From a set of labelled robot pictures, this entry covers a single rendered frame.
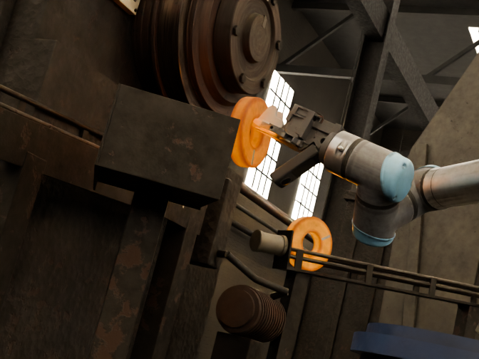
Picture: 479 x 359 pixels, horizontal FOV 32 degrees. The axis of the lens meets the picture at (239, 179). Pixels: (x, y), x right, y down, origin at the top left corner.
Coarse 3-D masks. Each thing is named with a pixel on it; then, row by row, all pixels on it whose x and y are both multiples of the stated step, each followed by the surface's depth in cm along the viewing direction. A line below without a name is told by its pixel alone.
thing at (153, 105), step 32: (128, 96) 131; (160, 96) 132; (128, 128) 130; (160, 128) 131; (192, 128) 132; (224, 128) 133; (96, 160) 128; (128, 160) 129; (160, 160) 130; (192, 160) 131; (224, 160) 132; (160, 192) 142; (192, 192) 131; (128, 224) 140; (160, 224) 141; (128, 256) 139; (128, 288) 138; (128, 320) 138; (96, 352) 136
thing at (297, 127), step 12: (300, 108) 173; (288, 120) 173; (300, 120) 172; (312, 120) 172; (324, 120) 173; (288, 132) 172; (300, 132) 171; (312, 132) 172; (324, 132) 171; (336, 132) 169; (288, 144) 174; (300, 144) 171; (324, 144) 168
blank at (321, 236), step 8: (296, 224) 228; (304, 224) 230; (312, 224) 231; (320, 224) 233; (296, 232) 228; (304, 232) 230; (312, 232) 232; (320, 232) 233; (328, 232) 235; (296, 240) 228; (320, 240) 233; (328, 240) 234; (320, 248) 233; (328, 248) 234; (304, 256) 229; (312, 256) 231; (304, 264) 229; (312, 264) 231
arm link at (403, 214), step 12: (360, 204) 167; (396, 204) 166; (408, 204) 171; (360, 216) 168; (372, 216) 166; (384, 216) 166; (396, 216) 169; (408, 216) 171; (360, 228) 170; (372, 228) 168; (384, 228) 168; (396, 228) 171; (360, 240) 172; (372, 240) 170; (384, 240) 170
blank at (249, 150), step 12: (240, 108) 174; (252, 108) 176; (264, 108) 181; (240, 120) 172; (252, 120) 176; (240, 132) 172; (252, 132) 183; (240, 144) 173; (252, 144) 181; (264, 144) 183; (240, 156) 174; (252, 156) 178; (264, 156) 184
